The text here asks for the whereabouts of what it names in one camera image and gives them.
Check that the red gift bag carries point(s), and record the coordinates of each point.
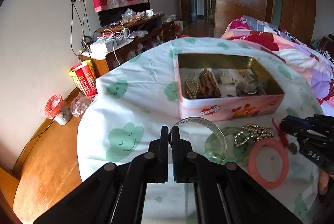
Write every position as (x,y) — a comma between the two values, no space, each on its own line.
(178,26)

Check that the red knotted cord charm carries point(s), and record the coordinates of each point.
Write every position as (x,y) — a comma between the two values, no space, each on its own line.
(286,144)

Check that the pink patchwork quilt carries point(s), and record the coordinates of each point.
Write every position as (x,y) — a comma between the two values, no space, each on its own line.
(312,65)

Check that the red yellow carton box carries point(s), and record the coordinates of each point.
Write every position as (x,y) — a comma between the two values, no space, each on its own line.
(83,75)

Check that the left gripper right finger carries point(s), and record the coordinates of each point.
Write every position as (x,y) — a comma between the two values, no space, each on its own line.
(224,193)

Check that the crumpled plastic bag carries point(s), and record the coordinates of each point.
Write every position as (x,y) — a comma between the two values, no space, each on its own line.
(80,104)

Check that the silver metal watch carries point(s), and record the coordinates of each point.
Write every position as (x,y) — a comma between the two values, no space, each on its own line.
(250,86)

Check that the black television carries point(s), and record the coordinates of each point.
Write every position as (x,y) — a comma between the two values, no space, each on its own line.
(107,17)

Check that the wooden TV cabinet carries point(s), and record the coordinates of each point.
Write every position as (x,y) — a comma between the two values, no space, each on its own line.
(133,38)

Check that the bin with red bag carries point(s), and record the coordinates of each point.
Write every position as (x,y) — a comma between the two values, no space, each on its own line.
(56,109)

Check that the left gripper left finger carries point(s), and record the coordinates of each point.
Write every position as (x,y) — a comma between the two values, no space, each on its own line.
(114,193)

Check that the white box appliance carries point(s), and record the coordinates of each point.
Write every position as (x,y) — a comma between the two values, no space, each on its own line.
(103,46)

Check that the clear glass bangle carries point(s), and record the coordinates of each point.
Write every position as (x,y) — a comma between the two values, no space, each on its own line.
(205,137)

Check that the white cloud print sheet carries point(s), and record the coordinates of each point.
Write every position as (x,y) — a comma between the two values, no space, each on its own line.
(140,96)

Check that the brown wooden bead mala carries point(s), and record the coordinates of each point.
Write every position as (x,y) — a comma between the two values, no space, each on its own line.
(208,86)

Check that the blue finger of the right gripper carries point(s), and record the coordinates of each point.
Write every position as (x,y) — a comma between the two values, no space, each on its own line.
(296,126)

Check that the person's right hand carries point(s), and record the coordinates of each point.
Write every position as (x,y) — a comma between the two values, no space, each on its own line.
(323,182)

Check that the pink bangle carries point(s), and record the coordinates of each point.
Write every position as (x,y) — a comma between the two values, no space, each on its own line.
(252,163)

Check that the green jade bangle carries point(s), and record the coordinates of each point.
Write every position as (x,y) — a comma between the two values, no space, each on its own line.
(235,147)

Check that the pink rectangular tin box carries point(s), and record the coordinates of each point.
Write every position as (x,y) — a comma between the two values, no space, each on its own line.
(228,108)

